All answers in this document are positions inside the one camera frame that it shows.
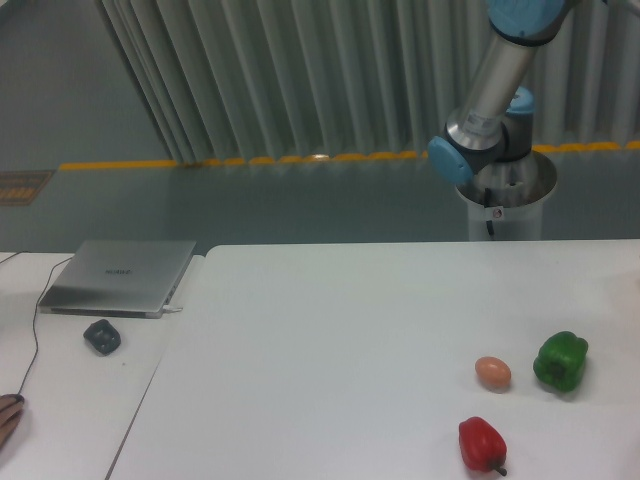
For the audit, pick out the person's hand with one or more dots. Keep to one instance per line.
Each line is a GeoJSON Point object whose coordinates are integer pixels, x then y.
{"type": "Point", "coordinates": [11, 411]}

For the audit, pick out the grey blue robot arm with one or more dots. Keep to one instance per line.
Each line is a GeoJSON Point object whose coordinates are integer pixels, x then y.
{"type": "Point", "coordinates": [495, 122]}

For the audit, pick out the red bell pepper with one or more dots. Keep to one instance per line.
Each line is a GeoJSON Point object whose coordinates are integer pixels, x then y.
{"type": "Point", "coordinates": [482, 447]}

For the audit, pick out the green bell pepper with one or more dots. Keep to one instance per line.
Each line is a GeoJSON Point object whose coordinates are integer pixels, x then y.
{"type": "Point", "coordinates": [561, 361]}

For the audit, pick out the small black plastic part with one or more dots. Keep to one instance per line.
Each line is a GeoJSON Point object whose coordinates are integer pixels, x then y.
{"type": "Point", "coordinates": [103, 337]}

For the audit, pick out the silver closed laptop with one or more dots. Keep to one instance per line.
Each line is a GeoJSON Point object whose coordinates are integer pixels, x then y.
{"type": "Point", "coordinates": [118, 278]}

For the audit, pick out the white usb dongle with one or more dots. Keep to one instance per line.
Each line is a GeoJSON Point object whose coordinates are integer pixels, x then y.
{"type": "Point", "coordinates": [172, 309]}

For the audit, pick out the pale pleated curtain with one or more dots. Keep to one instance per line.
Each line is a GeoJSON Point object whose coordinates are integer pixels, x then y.
{"type": "Point", "coordinates": [241, 80]}

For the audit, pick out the brown egg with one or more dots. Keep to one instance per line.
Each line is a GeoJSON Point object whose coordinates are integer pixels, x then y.
{"type": "Point", "coordinates": [493, 373]}

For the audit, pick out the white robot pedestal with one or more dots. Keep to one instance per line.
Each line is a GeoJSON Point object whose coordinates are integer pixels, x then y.
{"type": "Point", "coordinates": [505, 201]}

